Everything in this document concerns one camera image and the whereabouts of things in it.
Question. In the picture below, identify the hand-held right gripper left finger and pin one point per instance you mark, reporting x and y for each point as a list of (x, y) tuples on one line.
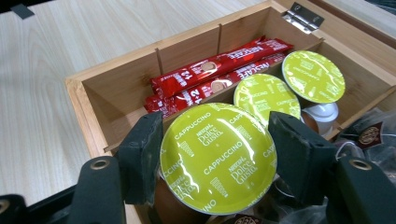
[(140, 161)]

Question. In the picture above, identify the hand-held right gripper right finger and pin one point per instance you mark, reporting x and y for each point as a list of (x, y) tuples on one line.
[(302, 161)]

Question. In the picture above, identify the wooden tea box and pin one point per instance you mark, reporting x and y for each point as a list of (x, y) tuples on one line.
[(118, 90)]

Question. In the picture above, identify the green-lidded coffee capsule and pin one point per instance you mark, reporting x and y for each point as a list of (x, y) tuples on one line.
[(313, 76), (218, 155), (264, 96)]

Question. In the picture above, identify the red coffee sachet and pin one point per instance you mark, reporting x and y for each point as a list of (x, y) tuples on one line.
[(193, 95), (202, 70)]

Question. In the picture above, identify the grey tape piece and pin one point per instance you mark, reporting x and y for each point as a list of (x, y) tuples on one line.
[(22, 11)]

